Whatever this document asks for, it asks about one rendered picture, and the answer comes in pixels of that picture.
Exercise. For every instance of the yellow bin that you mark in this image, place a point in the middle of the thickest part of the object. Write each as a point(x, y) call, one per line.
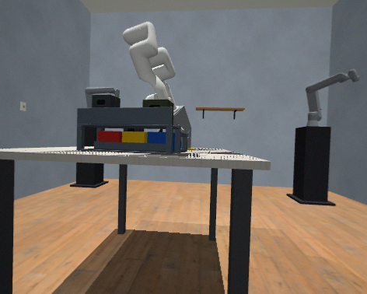
point(134, 136)

